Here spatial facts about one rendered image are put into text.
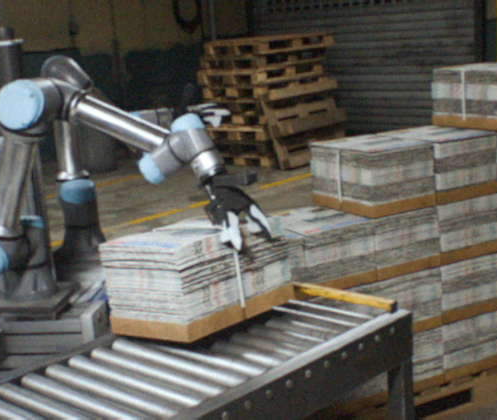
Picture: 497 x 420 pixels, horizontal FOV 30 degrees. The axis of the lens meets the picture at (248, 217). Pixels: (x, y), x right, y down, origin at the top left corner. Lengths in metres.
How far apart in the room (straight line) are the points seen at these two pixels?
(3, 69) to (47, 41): 7.61
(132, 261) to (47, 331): 0.54
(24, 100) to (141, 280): 0.54
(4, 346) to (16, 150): 0.60
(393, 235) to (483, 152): 0.49
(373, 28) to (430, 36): 0.77
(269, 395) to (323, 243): 1.24
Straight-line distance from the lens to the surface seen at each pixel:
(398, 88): 10.94
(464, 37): 10.45
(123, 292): 2.29
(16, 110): 2.39
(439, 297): 3.50
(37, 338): 2.70
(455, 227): 3.50
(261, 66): 9.46
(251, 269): 2.27
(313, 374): 2.09
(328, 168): 3.42
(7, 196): 2.48
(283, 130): 9.27
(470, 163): 3.50
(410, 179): 3.32
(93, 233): 3.12
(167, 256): 2.12
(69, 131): 3.22
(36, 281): 2.67
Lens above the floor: 1.56
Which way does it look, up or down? 12 degrees down
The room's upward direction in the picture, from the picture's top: 4 degrees counter-clockwise
